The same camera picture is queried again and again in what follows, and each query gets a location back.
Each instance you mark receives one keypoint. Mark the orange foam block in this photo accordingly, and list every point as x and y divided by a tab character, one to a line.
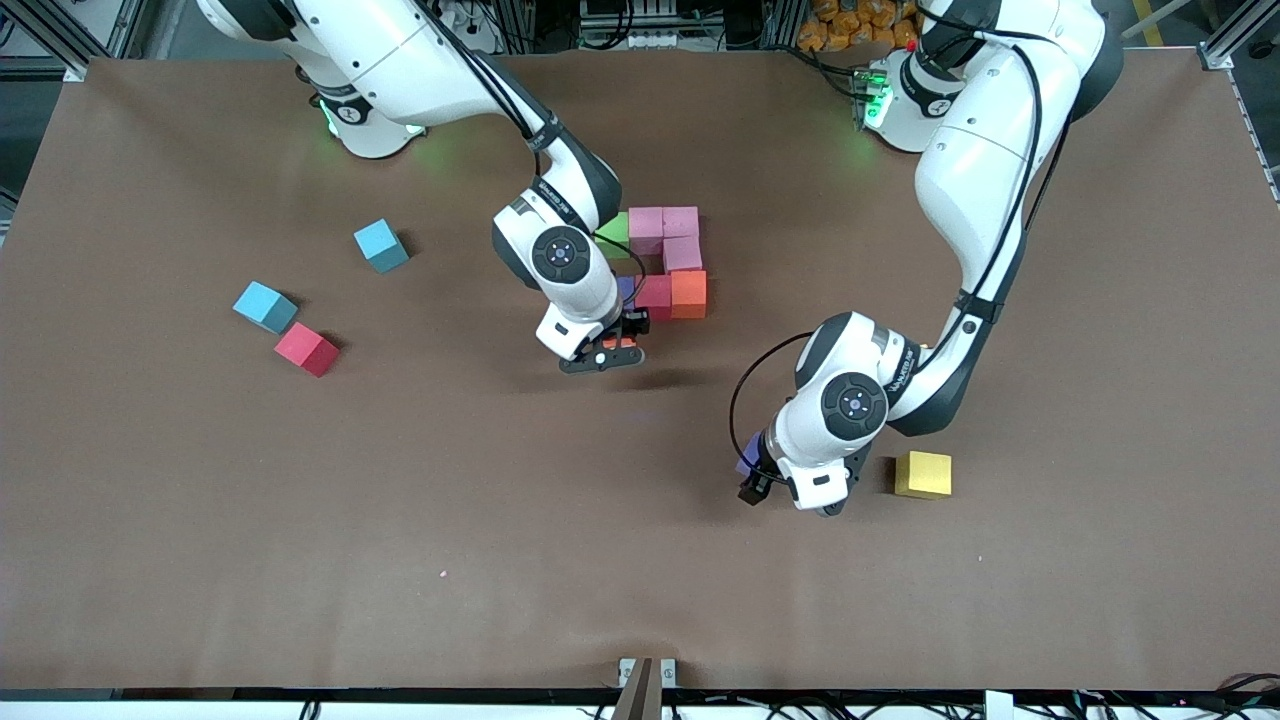
689	294
622	344

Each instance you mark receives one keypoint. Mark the purple foam block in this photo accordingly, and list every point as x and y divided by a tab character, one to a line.
626	290
747	455

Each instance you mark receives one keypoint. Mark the red foam block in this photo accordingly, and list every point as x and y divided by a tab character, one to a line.
656	295
306	349

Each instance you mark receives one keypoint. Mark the green foam block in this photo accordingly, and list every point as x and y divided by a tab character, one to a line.
618	232

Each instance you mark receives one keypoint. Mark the dented pink foam block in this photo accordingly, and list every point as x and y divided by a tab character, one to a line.
680	222

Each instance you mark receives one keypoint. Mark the yellow foam block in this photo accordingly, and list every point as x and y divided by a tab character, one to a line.
922	474

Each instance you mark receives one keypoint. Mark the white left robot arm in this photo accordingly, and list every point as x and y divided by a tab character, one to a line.
980	180

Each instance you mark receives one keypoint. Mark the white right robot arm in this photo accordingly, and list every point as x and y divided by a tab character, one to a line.
580	290

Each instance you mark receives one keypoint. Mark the blue foam block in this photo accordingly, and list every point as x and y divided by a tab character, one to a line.
264	305
380	247

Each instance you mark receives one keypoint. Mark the white ribbed device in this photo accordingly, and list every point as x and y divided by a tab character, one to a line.
630	40

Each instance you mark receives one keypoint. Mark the small white block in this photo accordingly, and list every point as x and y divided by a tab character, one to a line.
998	706

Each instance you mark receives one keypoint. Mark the white power strip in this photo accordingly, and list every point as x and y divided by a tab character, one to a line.
465	30

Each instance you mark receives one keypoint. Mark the orange snack bag pile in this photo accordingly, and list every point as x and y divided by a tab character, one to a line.
830	30

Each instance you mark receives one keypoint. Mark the grey metal rod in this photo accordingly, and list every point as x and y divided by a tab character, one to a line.
1160	20

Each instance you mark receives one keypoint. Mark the small metal bracket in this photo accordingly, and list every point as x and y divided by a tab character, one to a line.
626	668

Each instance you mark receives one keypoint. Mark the aluminium frame profile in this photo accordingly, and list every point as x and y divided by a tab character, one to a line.
1225	45
60	35

